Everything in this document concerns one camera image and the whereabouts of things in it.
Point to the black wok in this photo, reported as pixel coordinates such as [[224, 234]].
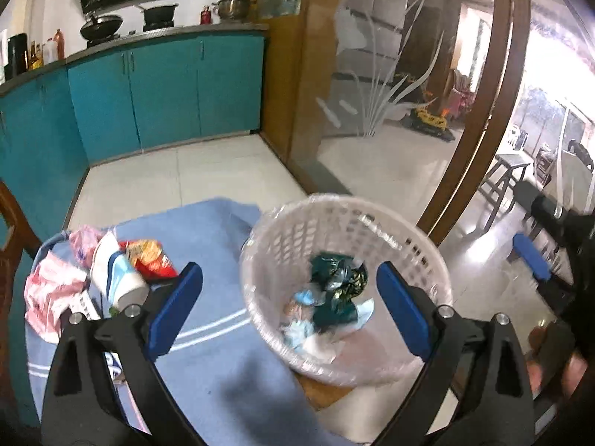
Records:
[[102, 25]]

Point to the etched glass sliding door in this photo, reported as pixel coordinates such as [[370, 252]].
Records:
[[372, 32]]

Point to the red snack packet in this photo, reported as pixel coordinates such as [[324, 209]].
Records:
[[151, 260]]

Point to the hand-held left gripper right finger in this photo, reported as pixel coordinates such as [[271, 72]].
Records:
[[404, 311]]

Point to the dark green foil wrapper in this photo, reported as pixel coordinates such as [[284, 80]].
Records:
[[337, 288]]

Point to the pink plastic bag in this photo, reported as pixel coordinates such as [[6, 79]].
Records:
[[83, 241]]

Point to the wooden stool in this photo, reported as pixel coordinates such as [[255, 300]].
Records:
[[504, 172]]

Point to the pink white wrapper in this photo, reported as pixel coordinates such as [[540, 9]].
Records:
[[46, 292]]

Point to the person's right hand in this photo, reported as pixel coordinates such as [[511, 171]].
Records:
[[571, 371]]

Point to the brown sauce bottle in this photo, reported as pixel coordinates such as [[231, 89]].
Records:
[[58, 45]]

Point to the grey kitchen countertop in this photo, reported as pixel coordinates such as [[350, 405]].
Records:
[[162, 32]]

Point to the yellow wooden glass cabinet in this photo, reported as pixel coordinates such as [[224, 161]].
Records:
[[279, 55]]

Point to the teal kitchen cabinets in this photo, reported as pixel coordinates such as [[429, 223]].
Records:
[[162, 93]]

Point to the yellow toy excavator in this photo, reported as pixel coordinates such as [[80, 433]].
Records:
[[430, 118]]

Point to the blue striped towel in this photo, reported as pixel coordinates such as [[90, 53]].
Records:
[[209, 241]]

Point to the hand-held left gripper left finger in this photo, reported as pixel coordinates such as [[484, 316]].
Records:
[[174, 311]]

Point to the white plastic bottle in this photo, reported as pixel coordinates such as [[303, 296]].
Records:
[[50, 52]]

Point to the black thermos jug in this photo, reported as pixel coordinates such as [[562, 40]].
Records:
[[17, 55]]

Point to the light blue wrapper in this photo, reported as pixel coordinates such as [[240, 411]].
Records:
[[303, 297], [363, 313]]

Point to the white plastic lattice basket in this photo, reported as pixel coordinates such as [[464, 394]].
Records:
[[279, 241]]

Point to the small red bottle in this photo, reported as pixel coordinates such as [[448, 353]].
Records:
[[206, 15]]

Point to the clear plastic basket liner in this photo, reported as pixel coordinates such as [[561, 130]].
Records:
[[390, 362]]

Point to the white plastic bag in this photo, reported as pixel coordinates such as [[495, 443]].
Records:
[[316, 348]]

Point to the black cooking pot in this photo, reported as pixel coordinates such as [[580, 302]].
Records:
[[160, 15]]

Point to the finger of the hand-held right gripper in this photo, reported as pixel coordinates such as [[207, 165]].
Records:
[[531, 255], [539, 202]]

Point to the carved wooden chair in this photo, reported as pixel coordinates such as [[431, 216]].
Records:
[[14, 223]]

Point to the white blue packet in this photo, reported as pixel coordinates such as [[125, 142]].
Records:
[[121, 278]]

